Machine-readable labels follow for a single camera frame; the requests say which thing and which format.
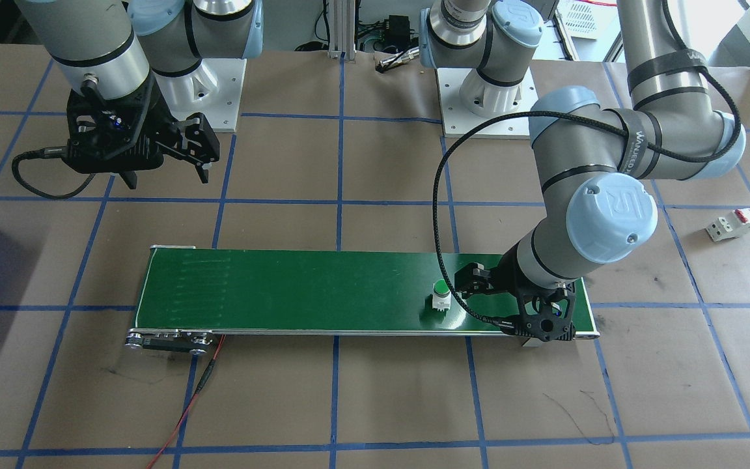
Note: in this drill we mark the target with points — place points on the green push button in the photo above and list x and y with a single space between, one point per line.
440 293

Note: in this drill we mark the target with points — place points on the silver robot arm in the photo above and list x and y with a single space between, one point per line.
648 39
88 39

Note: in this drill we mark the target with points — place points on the green conveyor belt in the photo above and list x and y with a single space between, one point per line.
316 293

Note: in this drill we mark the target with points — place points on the silver metal tool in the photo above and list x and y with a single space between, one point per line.
398 60

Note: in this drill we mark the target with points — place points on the black power adapter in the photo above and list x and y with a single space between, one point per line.
398 29

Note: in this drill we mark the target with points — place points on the white red circuit breaker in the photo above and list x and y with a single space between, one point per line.
730 225

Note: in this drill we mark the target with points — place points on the white vented box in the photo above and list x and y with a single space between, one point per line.
586 19

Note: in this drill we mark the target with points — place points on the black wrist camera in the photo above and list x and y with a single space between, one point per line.
105 153
544 322

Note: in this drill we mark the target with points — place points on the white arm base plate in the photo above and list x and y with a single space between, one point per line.
228 111
453 124

